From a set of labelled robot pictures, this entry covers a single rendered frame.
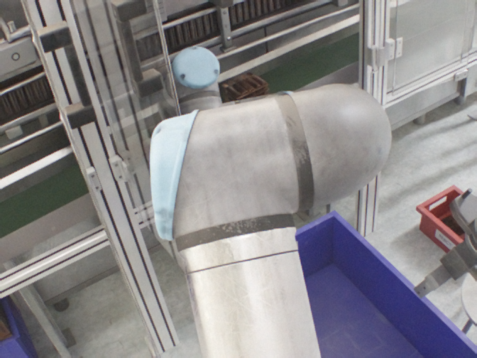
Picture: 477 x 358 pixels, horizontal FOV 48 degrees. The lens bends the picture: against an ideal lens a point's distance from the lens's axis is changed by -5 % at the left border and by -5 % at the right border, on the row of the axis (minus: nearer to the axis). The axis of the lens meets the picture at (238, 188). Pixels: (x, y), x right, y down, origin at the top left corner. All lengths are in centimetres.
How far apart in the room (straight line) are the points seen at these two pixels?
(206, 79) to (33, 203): 64
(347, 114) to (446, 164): 196
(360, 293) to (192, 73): 88
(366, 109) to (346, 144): 6
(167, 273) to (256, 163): 161
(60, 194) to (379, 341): 94
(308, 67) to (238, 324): 131
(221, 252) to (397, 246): 165
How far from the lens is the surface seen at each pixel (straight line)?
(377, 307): 164
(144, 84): 79
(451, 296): 199
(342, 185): 53
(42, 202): 149
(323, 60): 175
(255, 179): 49
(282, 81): 167
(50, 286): 194
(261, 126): 50
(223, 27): 153
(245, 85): 156
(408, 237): 214
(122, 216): 142
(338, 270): 173
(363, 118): 55
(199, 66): 110
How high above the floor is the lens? 156
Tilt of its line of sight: 42 degrees down
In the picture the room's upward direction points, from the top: 9 degrees counter-clockwise
